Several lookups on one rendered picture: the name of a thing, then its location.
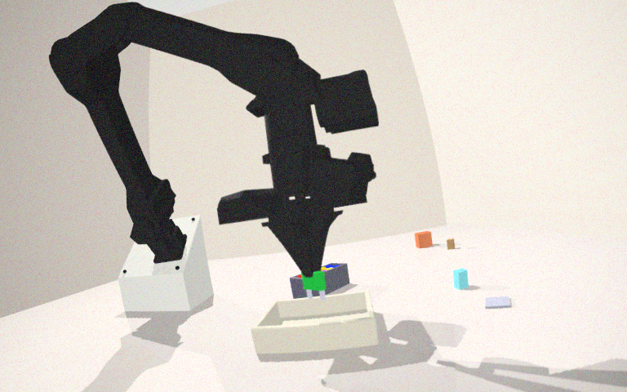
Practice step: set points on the light blue block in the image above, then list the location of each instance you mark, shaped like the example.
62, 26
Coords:
460, 278

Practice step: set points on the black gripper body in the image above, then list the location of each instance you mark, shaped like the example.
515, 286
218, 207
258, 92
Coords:
274, 203

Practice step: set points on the green blade fuse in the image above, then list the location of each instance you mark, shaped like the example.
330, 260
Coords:
316, 283

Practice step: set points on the orange block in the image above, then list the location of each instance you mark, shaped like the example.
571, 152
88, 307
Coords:
423, 239

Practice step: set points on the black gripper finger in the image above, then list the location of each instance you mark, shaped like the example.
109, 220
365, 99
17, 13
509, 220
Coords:
318, 233
293, 234

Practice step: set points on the beige rectangular tray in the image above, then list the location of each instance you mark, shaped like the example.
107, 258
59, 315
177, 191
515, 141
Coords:
306, 325

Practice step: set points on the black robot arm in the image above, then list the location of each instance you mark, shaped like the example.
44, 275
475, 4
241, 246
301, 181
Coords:
87, 66

